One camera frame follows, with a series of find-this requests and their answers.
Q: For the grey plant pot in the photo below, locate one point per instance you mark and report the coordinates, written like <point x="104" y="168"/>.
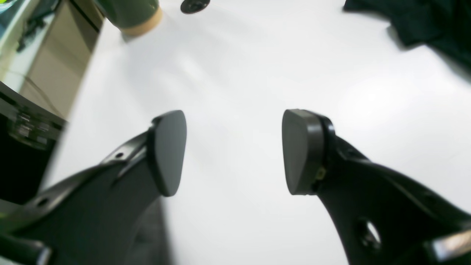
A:
<point x="132" y="17"/>

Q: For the black printed T-shirt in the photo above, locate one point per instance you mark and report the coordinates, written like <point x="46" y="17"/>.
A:
<point x="442" y="24"/>

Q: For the right metal table grommet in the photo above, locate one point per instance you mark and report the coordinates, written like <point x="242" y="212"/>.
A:
<point x="193" y="6"/>

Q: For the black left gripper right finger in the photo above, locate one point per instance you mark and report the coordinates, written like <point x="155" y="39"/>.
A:
<point x="381" y="216"/>

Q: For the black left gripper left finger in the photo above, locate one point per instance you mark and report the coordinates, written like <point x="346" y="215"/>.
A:
<point x="92" y="217"/>

